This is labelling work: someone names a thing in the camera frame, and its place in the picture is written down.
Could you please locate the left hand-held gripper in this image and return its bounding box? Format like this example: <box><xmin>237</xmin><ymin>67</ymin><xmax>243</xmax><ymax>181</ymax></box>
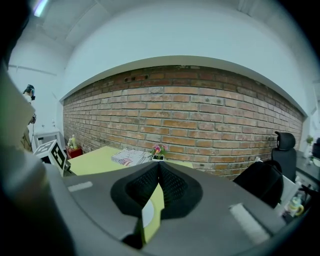
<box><xmin>33</xmin><ymin>139</ymin><xmax>77</xmax><ymax>177</ymax></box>

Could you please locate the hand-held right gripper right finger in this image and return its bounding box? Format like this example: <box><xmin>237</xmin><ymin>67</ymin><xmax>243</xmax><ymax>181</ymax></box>
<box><xmin>141</xmin><ymin>161</ymin><xmax>293</xmax><ymax>256</ymax></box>

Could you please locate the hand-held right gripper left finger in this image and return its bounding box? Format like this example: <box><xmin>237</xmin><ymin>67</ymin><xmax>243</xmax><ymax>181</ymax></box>
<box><xmin>62</xmin><ymin>161</ymin><xmax>161</xmax><ymax>256</ymax></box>

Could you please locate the white round plate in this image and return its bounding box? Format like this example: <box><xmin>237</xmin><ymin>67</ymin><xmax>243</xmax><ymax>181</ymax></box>
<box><xmin>142</xmin><ymin>199</ymin><xmax>155</xmax><ymax>228</ymax></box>

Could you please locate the red box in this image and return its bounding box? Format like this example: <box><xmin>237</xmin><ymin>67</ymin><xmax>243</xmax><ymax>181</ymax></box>
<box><xmin>65</xmin><ymin>147</ymin><xmax>83</xmax><ymax>160</ymax></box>

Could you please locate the white side table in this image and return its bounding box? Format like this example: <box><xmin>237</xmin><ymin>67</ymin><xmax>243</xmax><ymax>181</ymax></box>
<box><xmin>33</xmin><ymin>128</ymin><xmax>61</xmax><ymax>151</ymax></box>

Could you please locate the table with yellow-green tablecloth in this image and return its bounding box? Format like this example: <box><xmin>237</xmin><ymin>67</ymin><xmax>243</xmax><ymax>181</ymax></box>
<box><xmin>66</xmin><ymin>146</ymin><xmax>195</xmax><ymax>245</ymax></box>

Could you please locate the black backpack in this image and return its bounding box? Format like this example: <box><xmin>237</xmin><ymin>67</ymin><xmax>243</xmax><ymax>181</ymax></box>
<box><xmin>232</xmin><ymin>161</ymin><xmax>285</xmax><ymax>208</ymax></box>

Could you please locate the newspaper print box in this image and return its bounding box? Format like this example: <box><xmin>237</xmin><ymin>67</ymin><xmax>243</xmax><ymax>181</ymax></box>
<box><xmin>111</xmin><ymin>147</ymin><xmax>151</xmax><ymax>167</ymax></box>

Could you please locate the pink flower pot plant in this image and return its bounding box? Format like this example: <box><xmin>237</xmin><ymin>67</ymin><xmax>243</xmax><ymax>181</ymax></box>
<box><xmin>149</xmin><ymin>143</ymin><xmax>169</xmax><ymax>161</ymax></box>

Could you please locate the black office chair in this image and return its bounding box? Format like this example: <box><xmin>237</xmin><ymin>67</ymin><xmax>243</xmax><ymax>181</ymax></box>
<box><xmin>271</xmin><ymin>131</ymin><xmax>298</xmax><ymax>183</ymax></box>

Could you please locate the ceiling light tube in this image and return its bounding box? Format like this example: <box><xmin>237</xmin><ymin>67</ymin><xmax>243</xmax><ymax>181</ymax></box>
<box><xmin>33</xmin><ymin>0</ymin><xmax>50</xmax><ymax>18</ymax></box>

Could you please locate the pastel mug with yellow handle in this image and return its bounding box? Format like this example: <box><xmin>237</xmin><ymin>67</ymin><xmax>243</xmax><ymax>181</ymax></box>
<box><xmin>287</xmin><ymin>197</ymin><xmax>305</xmax><ymax>217</ymax></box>

